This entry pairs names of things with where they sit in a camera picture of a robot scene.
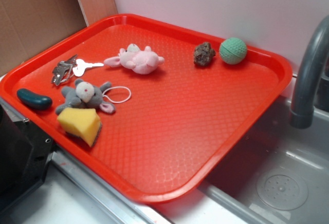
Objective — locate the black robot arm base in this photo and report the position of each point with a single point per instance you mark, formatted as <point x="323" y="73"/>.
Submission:
<point x="26" y="151"/>

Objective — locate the pink plush bunny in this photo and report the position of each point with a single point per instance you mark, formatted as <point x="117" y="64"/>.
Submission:
<point x="133" y="58"/>

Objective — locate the red plastic tray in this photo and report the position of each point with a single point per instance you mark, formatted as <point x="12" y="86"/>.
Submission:
<point x="181" y="119"/>

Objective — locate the brown rock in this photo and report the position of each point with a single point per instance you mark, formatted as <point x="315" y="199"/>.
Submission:
<point x="203" y="54"/>

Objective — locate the grey plush mouse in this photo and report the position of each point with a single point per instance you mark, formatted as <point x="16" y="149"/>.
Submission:
<point x="87" y="95"/>

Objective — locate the yellow sponge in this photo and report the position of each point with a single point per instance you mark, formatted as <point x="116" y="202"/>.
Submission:
<point x="82" y="123"/>

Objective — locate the green dimpled ball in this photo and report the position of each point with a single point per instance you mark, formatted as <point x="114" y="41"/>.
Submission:
<point x="233" y="51"/>

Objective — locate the silver key bunch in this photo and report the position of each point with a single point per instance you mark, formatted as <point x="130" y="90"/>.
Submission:
<point x="69" y="68"/>

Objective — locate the dark green toy pickle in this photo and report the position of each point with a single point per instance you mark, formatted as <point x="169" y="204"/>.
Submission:
<point x="33" y="100"/>

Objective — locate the grey plastic sink basin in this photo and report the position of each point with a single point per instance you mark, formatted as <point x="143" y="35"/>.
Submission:
<point x="275" y="174"/>

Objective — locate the grey faucet spout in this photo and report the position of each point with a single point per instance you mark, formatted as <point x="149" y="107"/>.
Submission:
<point x="311" y="87"/>

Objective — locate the brown cardboard panel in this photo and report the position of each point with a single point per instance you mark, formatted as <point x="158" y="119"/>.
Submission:
<point x="30" y="26"/>

